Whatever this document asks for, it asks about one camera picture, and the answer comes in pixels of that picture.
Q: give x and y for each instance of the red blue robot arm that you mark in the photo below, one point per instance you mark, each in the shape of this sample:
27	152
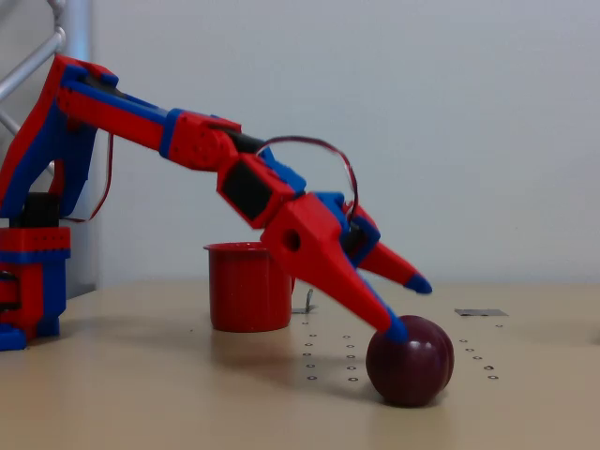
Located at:
122	117

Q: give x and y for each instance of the silver metal tube frame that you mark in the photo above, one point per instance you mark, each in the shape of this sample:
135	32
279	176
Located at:
77	28

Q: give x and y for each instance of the small metal bracket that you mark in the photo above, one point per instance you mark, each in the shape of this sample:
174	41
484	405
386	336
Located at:
308	302

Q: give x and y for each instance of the dark purple plum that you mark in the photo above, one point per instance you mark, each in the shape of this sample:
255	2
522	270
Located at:
415	372

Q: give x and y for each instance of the flat grey metal plate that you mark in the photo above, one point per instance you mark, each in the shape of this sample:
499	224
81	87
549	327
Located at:
480	312

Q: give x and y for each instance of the red enamel cup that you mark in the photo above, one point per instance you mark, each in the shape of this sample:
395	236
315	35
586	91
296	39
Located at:
239	300

